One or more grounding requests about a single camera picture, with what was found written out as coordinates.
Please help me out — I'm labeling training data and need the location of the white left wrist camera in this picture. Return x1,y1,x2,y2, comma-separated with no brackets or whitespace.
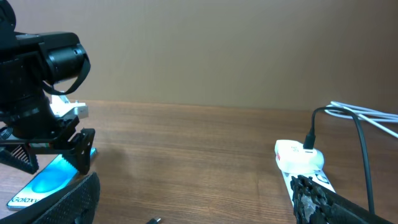
50,95,89,119

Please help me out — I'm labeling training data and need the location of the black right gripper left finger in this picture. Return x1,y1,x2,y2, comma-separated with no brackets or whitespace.
1,172,100,224

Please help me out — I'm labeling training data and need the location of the Galaxy smartphone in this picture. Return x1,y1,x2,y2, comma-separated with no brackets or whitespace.
6,155,79,211

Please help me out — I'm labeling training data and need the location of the white charger adapter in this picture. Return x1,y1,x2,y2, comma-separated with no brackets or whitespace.
274,139,325,174

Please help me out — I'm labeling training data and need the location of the black charging cable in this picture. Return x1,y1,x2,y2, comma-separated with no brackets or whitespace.
145,106,376,224

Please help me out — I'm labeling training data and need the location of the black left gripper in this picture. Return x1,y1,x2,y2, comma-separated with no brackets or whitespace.
1,115,95,175

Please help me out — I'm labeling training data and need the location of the white power strip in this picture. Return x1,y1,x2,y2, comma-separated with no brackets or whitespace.
274,155,336,208

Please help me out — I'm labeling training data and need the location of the white power strip cord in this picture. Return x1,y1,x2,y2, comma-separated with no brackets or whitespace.
324,101,398,139

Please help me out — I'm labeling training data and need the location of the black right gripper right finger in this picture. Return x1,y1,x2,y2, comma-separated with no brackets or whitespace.
290,175,392,224

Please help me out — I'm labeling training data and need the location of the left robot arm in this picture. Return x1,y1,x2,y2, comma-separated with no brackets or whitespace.
1,1,95,174

